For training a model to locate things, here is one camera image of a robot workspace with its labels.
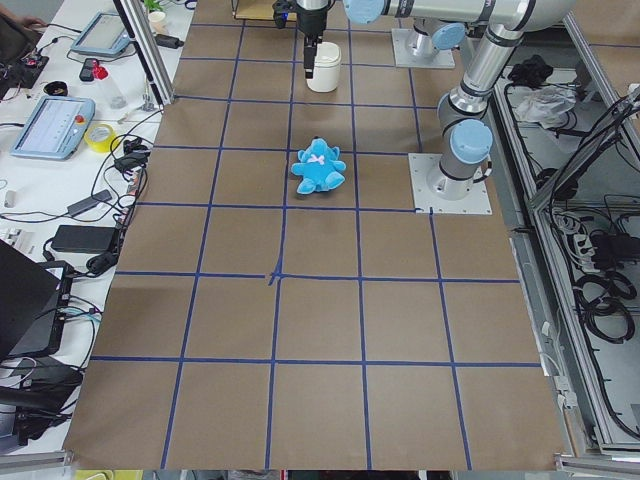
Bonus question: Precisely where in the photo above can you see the teach pendant tablet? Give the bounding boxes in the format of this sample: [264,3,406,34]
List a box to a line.
[10,96,96,161]
[70,12,130,58]

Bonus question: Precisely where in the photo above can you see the black power brick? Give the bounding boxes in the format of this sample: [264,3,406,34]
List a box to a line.
[51,225,118,253]

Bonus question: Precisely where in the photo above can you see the black cloth bundle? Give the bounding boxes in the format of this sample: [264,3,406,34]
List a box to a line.
[507,54,554,89]

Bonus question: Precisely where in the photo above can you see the black laptop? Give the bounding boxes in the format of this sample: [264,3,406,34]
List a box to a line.
[1,242,72,360]

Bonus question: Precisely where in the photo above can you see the grey usb hub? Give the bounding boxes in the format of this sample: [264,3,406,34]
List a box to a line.
[67,190,112,218]

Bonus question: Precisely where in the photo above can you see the aluminium frame post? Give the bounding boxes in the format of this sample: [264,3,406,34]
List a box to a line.
[113,0,174,107]

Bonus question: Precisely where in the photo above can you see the far teach pendant tablet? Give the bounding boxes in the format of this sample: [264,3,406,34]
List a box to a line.
[70,12,130,58]

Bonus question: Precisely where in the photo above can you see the near teach pendant tablet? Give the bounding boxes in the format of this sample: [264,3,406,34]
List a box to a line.
[10,96,96,161]

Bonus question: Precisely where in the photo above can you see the wooden box frame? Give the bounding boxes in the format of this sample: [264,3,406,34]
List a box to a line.
[231,0,287,22]

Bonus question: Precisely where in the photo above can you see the blue plush teddy bear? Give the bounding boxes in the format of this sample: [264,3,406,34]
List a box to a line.
[291,137,346,195]

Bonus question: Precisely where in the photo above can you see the white trash can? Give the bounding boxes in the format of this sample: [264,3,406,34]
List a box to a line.
[306,41,342,93]

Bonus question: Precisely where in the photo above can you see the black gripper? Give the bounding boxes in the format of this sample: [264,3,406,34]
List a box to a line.
[297,6,328,79]

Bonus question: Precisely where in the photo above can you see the red black handheld tool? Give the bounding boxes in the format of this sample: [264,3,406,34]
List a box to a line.
[79,58,109,83]

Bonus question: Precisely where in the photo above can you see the white crumpled cloth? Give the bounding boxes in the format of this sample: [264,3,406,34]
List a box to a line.
[514,86,577,129]

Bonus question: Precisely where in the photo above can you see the small black bowl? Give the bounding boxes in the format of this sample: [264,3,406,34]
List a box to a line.
[43,81,68,97]

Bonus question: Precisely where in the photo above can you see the clear plastic cup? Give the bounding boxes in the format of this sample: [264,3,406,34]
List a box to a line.
[101,76,127,110]

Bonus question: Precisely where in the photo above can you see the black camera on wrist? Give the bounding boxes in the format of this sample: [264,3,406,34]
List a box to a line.
[272,0,297,29]

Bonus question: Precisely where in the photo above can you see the yellow tape roll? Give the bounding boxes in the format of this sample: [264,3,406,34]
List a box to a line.
[83,124,116,153]

